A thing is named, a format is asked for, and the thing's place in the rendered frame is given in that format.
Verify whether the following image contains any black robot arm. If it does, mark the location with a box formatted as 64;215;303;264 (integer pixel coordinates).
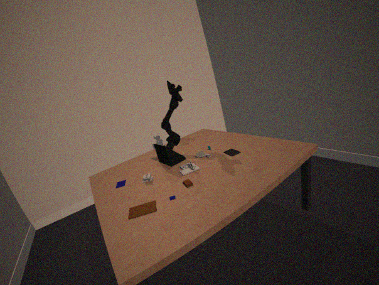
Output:
161;85;183;150

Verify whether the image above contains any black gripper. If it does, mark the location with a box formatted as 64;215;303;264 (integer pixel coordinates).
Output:
167;81;179;97

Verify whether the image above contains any small brown rectangular block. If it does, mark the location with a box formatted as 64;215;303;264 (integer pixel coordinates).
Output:
183;179;193;188

